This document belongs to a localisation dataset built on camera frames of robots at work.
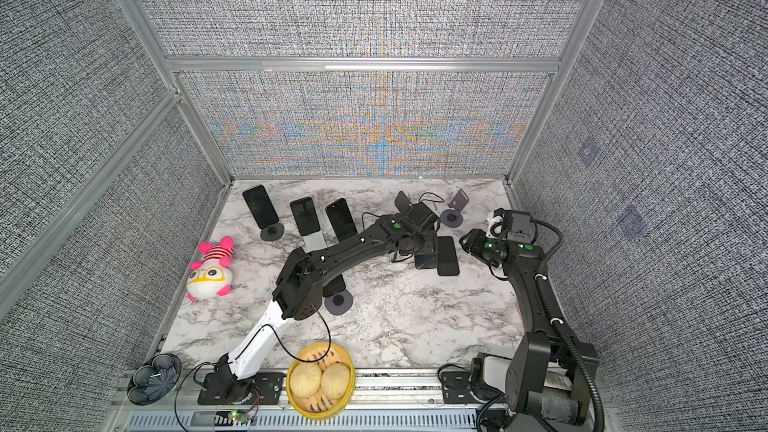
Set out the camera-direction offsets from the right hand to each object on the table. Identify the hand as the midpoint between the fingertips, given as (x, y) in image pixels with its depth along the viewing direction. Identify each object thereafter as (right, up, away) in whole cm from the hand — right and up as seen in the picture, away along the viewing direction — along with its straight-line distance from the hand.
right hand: (469, 240), depth 85 cm
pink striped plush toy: (-73, -10, +1) cm, 74 cm away
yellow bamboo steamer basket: (-39, -34, -15) cm, 54 cm away
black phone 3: (-12, -7, +3) cm, 14 cm away
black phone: (-54, +6, +28) cm, 61 cm away
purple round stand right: (0, +6, +19) cm, 20 cm away
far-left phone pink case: (-64, +10, +11) cm, 66 cm away
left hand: (-10, -3, +6) cm, 12 cm away
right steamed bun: (-36, -30, -16) cm, 49 cm away
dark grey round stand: (-63, +1, +18) cm, 65 cm away
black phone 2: (-4, -8, +10) cm, 14 cm away
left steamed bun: (-43, -31, -15) cm, 55 cm away
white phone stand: (-48, -2, +15) cm, 50 cm away
